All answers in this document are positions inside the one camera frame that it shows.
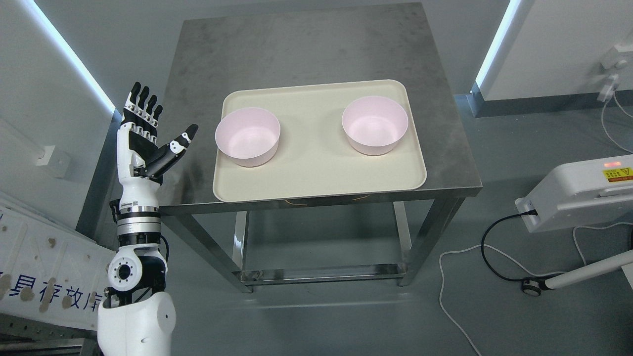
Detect white wall socket box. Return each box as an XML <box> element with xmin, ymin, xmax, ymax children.
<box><xmin>36</xmin><ymin>145</ymin><xmax>72</xmax><ymax>179</ymax></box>

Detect pink bowl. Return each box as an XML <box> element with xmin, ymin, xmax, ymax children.
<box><xmin>215</xmin><ymin>107</ymin><xmax>281</xmax><ymax>167</ymax></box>
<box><xmin>341</xmin><ymin>95</ymin><xmax>409</xmax><ymax>156</ymax></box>

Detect stainless steel table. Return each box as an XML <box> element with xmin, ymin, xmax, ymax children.
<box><xmin>158</xmin><ymin>2</ymin><xmax>483</xmax><ymax>293</ymax></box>

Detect white wall plug adapter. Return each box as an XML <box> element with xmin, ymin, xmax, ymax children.
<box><xmin>597</xmin><ymin>44</ymin><xmax>633</xmax><ymax>103</ymax></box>

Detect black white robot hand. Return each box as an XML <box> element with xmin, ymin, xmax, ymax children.
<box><xmin>117</xmin><ymin>82</ymin><xmax>199</xmax><ymax>201</ymax></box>

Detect white machine with warning label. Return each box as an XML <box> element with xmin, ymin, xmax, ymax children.
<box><xmin>515</xmin><ymin>155</ymin><xmax>633</xmax><ymax>233</ymax></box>

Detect white stand leg with caster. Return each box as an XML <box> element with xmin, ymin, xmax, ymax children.
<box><xmin>521</xmin><ymin>250</ymin><xmax>633</xmax><ymax>297</ymax></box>

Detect cream plastic tray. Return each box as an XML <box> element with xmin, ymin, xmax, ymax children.
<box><xmin>213</xmin><ymin>80</ymin><xmax>427</xmax><ymax>203</ymax></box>

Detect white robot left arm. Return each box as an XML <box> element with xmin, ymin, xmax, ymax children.
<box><xmin>97</xmin><ymin>194</ymin><xmax>177</xmax><ymax>356</ymax></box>

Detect white printed panel board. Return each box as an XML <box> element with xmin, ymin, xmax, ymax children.
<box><xmin>0</xmin><ymin>193</ymin><xmax>115</xmax><ymax>331</ymax></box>

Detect white floor cable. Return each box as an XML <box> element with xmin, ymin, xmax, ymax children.
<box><xmin>438</xmin><ymin>222</ymin><xmax>633</xmax><ymax>356</ymax></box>

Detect black power cable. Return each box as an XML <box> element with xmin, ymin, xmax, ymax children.
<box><xmin>481</xmin><ymin>210</ymin><xmax>564</xmax><ymax>283</ymax></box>

